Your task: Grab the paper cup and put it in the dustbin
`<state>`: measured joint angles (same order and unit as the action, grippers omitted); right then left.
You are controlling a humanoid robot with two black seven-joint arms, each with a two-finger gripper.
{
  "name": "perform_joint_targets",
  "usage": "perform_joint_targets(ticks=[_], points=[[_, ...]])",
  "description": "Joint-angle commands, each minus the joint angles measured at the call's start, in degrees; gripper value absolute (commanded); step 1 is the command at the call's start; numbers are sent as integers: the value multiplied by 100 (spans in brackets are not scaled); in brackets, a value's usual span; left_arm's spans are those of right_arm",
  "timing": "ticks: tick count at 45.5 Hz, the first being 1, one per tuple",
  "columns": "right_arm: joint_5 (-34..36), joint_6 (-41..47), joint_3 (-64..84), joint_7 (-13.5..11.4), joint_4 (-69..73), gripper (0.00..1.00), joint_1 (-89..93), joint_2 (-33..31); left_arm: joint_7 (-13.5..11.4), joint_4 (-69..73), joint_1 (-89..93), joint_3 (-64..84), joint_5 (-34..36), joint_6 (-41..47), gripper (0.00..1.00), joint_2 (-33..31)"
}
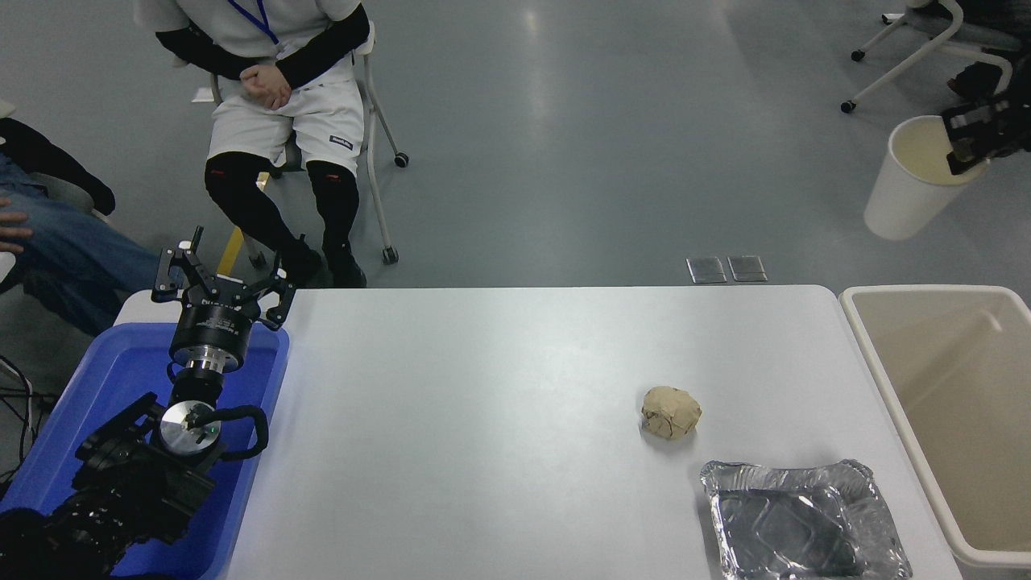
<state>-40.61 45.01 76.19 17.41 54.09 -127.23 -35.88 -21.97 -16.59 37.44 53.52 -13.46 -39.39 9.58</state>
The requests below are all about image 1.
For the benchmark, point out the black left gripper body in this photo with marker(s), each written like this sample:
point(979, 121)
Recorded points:
point(213, 326)

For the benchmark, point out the white paper cup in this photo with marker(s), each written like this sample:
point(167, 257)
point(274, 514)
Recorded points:
point(902, 201)

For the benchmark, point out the white floor paper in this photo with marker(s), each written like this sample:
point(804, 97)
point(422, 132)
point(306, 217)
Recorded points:
point(896, 17)
point(201, 96)

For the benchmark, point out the person's left hand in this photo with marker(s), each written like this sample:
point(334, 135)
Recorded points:
point(280, 93)

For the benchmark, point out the person's hand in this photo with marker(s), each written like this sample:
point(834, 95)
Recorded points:
point(10, 234)

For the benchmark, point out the person's right hand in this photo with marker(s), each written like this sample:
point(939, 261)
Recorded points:
point(256, 80)

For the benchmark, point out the white framed wheeled chair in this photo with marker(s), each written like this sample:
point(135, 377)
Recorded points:
point(979, 39)

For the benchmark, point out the blue plastic tray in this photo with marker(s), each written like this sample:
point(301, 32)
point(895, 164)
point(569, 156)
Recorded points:
point(121, 370)

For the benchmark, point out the grey wheeled chair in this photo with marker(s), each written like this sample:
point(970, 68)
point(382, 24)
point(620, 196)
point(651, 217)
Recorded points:
point(370, 121)

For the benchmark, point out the metal floor plate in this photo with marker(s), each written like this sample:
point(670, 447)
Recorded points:
point(706, 270)
point(747, 268)

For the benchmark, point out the large pale bin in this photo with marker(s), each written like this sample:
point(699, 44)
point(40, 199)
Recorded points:
point(966, 451)

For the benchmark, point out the crumpled tan paper ball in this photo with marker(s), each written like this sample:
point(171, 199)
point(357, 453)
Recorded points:
point(671, 412)

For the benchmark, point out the silver foil tray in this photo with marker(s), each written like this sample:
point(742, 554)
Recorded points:
point(805, 524)

